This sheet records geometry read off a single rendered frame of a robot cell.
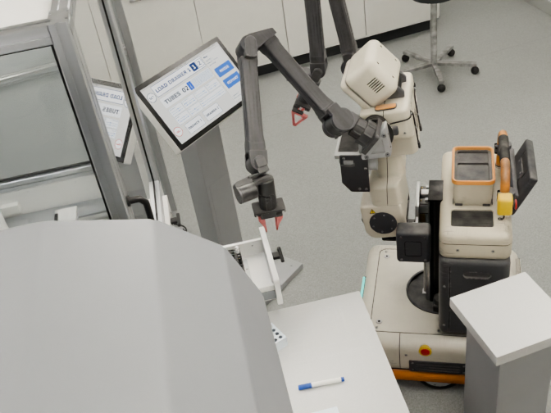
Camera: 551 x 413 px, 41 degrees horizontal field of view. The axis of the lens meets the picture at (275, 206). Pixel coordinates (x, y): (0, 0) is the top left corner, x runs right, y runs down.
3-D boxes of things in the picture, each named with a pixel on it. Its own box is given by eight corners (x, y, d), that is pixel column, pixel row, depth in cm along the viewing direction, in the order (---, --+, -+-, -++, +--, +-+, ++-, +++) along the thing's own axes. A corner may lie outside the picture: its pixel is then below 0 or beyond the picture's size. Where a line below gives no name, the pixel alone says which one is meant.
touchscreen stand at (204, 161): (302, 267, 373) (277, 89, 312) (248, 324, 347) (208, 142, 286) (228, 238, 400) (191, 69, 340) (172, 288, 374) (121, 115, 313)
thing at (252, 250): (262, 250, 259) (260, 237, 255) (276, 299, 238) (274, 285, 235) (151, 274, 256) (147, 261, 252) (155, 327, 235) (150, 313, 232)
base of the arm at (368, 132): (380, 138, 237) (382, 119, 246) (358, 125, 236) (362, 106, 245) (364, 156, 242) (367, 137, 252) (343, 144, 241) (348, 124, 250)
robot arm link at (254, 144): (258, 35, 233) (250, 48, 243) (241, 34, 231) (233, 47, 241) (270, 168, 226) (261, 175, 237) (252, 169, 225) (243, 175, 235)
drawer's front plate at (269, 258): (267, 249, 261) (263, 224, 254) (283, 304, 238) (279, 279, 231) (262, 250, 261) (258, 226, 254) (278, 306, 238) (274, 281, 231)
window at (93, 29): (153, 181, 274) (79, -82, 217) (169, 347, 206) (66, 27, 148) (152, 181, 274) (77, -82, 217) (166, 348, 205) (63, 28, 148)
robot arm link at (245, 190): (263, 152, 227) (256, 159, 236) (229, 165, 224) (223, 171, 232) (278, 188, 227) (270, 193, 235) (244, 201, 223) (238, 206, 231)
